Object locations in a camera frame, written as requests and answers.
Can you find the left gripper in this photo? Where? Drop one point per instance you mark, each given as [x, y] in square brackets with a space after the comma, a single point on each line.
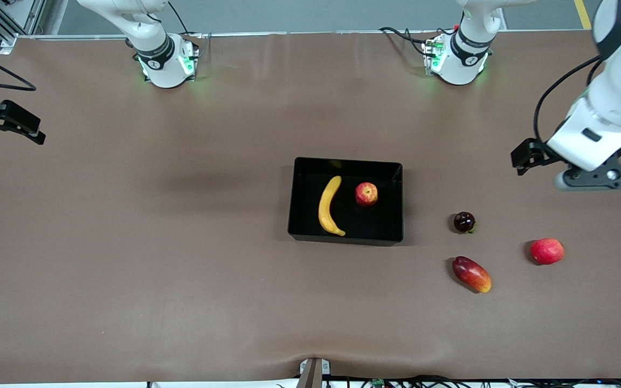
[538, 151]

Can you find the yellow banana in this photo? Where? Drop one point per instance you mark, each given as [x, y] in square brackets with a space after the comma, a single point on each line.
[328, 207]

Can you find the plain red round fruit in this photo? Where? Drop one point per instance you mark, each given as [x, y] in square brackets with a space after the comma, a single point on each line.
[547, 251]

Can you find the aluminium frame profile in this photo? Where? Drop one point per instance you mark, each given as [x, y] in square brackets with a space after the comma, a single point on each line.
[3, 24]

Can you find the red apple with yellow hollow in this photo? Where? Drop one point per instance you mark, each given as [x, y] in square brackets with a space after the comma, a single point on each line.
[366, 194]

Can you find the grey metal table clamp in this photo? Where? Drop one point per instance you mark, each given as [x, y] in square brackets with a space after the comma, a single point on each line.
[313, 372]

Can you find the dark purple mangosteen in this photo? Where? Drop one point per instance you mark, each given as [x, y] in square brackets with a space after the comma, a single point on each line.
[464, 222]

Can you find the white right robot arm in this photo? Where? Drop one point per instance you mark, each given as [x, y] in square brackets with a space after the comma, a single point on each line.
[151, 51]

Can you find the red and yellow mango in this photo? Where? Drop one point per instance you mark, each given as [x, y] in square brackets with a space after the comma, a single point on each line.
[471, 275]

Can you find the black rectangular plastic box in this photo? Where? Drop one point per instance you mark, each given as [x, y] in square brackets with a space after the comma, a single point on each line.
[380, 221]

